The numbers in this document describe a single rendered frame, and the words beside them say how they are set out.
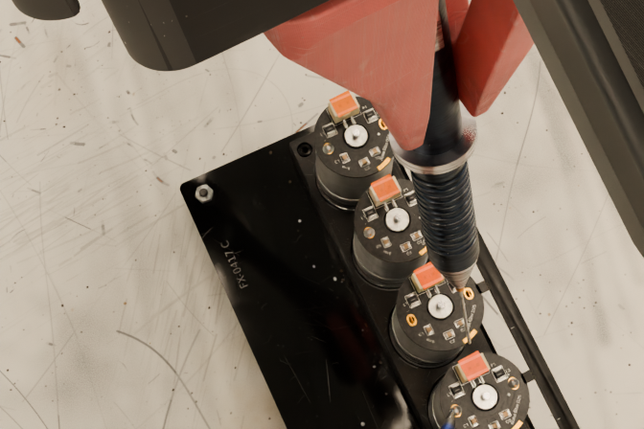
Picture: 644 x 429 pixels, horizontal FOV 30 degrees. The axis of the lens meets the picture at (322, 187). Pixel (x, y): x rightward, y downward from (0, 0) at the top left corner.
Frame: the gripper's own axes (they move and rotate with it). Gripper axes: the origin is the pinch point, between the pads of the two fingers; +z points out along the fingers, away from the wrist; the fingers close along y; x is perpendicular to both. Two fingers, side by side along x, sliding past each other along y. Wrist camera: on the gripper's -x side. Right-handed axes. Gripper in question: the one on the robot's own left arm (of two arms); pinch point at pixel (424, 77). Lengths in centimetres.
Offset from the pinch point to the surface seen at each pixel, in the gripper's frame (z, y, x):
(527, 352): 15.2, 1.9, 1.0
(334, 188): 14.6, -0.5, 8.5
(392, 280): 16.5, -0.2, 5.8
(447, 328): 14.6, 0.2, 2.5
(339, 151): 12.5, -0.1, 8.2
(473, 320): 14.7, 1.0, 2.4
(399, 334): 16.0, -0.9, 3.8
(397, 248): 13.7, 0.1, 5.1
